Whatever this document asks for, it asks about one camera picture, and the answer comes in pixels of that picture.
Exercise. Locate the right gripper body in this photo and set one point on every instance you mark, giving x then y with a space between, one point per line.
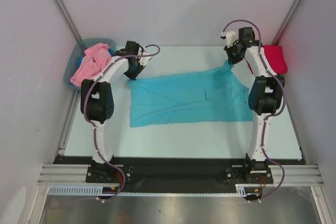
234 56

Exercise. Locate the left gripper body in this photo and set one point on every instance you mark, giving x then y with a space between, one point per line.
134 71

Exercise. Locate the turquoise t shirt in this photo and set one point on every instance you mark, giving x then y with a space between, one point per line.
214 95

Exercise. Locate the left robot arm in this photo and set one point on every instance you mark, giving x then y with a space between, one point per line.
97 102

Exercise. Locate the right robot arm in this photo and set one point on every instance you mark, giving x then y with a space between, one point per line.
265 98

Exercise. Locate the folded red t shirt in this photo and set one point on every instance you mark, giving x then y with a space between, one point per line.
267 58

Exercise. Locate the pink t shirt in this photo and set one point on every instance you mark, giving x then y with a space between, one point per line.
95 60

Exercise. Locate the blue plastic basket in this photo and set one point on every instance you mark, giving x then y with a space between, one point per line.
77 55

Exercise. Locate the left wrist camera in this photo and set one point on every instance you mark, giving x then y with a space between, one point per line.
144 58

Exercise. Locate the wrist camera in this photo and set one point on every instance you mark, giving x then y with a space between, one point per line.
144 58
229 36

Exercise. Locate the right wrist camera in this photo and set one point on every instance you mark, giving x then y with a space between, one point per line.
229 36

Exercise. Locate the right corner aluminium post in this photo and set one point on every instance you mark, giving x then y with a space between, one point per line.
286 21

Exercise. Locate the corner aluminium post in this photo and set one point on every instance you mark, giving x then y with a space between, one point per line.
68 19
286 21

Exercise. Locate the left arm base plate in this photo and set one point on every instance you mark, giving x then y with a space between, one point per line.
102 173

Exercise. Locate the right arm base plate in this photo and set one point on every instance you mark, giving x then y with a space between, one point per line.
249 173

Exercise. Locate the left corner aluminium post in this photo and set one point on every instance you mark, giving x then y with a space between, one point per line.
68 19

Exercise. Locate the aluminium front rail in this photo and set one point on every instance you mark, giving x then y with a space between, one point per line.
67 174

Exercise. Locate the left slotted cable duct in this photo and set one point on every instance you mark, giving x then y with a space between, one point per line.
76 190

